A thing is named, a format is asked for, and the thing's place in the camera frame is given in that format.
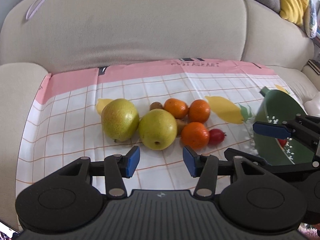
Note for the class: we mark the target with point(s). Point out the beige sofa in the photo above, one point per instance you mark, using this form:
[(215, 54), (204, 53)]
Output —
[(53, 36)]

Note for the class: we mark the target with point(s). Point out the white sock foot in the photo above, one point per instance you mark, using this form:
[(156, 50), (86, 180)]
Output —
[(312, 107)]

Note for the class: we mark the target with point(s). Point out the green pear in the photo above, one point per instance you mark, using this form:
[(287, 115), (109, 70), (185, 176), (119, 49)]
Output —
[(157, 129), (120, 120)]

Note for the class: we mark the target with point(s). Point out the patterned blue cushion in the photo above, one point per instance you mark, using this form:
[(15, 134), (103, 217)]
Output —
[(310, 20)]

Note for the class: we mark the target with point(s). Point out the mandarin orange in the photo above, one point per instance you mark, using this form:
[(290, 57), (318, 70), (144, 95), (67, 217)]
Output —
[(195, 135), (178, 108), (199, 111)]

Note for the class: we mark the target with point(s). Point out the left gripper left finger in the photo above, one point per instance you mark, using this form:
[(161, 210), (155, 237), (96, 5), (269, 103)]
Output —
[(76, 194)]

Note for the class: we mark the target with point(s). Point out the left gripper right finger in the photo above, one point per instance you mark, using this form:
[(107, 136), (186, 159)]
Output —
[(246, 194)]

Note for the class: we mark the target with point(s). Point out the green colander bowl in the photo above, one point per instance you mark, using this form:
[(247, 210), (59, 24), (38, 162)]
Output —
[(272, 139)]

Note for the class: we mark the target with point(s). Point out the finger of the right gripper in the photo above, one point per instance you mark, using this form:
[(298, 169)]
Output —
[(302, 176), (303, 128)]

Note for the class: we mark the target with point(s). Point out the small red fruit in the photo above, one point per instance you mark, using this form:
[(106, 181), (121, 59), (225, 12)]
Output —
[(216, 136), (282, 142)]

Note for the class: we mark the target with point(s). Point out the brown kiwi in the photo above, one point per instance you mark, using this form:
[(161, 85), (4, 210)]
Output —
[(180, 126), (155, 105)]

